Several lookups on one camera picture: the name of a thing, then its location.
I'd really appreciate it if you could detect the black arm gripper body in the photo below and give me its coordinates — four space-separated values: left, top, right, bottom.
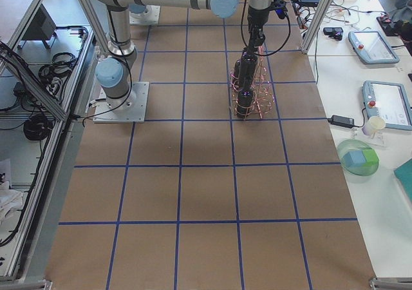
247 8 269 31

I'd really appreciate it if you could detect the dark glass wine bottle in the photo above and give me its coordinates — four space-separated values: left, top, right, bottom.
238 47 258 90

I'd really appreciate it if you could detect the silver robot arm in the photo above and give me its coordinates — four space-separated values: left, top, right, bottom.
96 0 274 111

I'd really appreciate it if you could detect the wine bottle in basket left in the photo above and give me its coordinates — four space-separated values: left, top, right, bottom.
233 59 241 80

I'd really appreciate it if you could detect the wine bottle in basket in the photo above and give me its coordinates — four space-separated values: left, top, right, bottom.
236 77 254 119
233 59 241 80

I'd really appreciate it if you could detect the wine bottle in basket right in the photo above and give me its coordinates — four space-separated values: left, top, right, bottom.
236 77 254 119

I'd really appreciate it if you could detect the teach pendant far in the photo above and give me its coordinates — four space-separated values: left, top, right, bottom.
348 31 400 64

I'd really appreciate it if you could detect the teach pendant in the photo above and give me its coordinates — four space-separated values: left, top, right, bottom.
348 31 400 64
362 81 411 131

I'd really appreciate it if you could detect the black power adapter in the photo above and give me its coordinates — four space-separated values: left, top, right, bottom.
328 115 355 128

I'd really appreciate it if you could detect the teach pendant near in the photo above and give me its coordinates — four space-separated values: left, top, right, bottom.
362 81 411 131

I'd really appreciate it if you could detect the white paper cup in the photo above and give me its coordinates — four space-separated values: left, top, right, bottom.
362 116 386 137

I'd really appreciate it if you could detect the green bowl with blocks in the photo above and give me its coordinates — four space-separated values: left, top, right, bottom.
337 139 379 177

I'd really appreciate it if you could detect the copper wire wine basket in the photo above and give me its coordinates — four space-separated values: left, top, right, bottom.
230 47 274 120

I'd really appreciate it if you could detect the aluminium frame post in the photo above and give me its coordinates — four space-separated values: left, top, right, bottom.
301 0 333 54

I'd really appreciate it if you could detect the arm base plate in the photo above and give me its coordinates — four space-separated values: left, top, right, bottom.
92 82 149 123
129 5 160 26

